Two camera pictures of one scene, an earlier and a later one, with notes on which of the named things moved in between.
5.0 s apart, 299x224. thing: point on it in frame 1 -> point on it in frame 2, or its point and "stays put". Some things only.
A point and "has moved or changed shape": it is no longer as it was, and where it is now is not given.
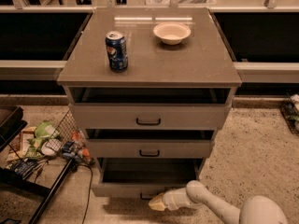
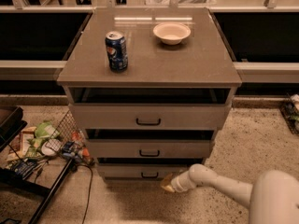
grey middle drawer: (149, 143) stays put
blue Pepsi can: (117, 50) stays put
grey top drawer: (149, 107) stays put
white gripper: (170, 199) -> (176, 186)
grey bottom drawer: (143, 178) has moved or changed shape
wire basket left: (67, 140) stays put
